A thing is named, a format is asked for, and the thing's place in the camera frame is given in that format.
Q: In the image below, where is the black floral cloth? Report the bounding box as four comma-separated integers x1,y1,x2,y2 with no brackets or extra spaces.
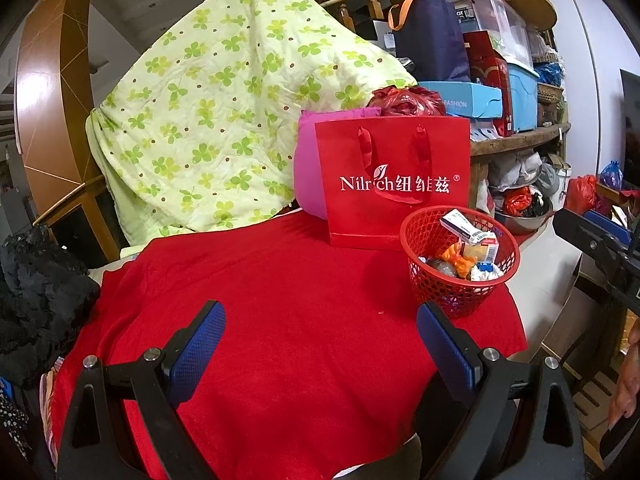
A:
0,380,31,461

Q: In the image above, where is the metal bowl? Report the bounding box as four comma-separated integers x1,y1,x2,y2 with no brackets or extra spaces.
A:
492,195,555,236

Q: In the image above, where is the dark foil wrapper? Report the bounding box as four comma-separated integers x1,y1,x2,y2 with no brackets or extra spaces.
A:
424,257,458,278

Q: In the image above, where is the green clover print quilt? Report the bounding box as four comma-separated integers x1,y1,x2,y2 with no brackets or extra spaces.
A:
85,0,418,246

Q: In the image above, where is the clear plastic storage box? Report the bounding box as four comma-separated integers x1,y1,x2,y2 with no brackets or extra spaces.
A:
442,0,533,68

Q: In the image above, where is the blue storage bin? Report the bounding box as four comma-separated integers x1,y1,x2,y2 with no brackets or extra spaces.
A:
505,57,541,133

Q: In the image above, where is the wooden cabinet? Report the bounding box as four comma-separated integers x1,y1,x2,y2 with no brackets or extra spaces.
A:
14,0,121,261

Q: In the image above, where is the red plastic mesh basket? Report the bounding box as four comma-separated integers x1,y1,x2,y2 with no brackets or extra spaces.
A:
399,205,521,320

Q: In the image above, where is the tall red box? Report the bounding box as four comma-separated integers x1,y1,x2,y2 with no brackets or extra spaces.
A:
462,30,513,138

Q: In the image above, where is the small orange white box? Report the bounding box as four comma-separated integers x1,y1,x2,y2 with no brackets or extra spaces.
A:
460,240,501,266

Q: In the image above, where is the striped cloth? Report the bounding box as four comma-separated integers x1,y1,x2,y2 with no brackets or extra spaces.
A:
40,357,66,441

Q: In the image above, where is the blue cardboard box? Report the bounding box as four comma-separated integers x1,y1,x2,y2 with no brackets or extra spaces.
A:
417,80,503,118

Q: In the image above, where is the white paper packet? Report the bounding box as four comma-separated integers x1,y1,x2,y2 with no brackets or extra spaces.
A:
440,210,493,246

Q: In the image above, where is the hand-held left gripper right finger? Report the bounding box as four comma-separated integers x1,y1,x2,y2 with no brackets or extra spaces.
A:
416,301,586,480

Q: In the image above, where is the black puffer jacket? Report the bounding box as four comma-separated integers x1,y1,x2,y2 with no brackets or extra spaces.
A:
0,225,101,386

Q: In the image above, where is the small white blue packet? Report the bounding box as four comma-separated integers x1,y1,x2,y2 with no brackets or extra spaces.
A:
470,262,506,283

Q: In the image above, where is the red paper bag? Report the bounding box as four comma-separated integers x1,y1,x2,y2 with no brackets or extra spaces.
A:
314,116,472,251

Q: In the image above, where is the white plastic bag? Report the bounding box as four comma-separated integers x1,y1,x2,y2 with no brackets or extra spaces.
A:
490,152,543,193

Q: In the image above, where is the orange candy wrapper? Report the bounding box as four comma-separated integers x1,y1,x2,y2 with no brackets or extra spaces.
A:
440,244,478,278

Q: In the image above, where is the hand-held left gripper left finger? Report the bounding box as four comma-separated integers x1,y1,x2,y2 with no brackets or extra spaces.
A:
56,300,227,480

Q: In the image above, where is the tied blue plastic bag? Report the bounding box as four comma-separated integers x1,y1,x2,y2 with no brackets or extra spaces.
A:
599,160,623,191

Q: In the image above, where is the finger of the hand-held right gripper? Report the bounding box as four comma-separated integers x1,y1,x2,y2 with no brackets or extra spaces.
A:
552,208,628,273
584,210,636,246

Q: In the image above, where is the red black plastic bag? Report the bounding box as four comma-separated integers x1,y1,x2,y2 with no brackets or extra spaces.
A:
502,187,548,218

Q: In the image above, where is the red blanket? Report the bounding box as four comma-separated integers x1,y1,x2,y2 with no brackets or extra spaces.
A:
50,210,528,480

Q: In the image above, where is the navy tote bag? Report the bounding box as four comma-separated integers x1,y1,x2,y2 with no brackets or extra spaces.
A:
387,0,472,83

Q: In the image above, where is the person's right hand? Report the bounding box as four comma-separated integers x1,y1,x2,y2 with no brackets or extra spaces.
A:
606,317,640,433

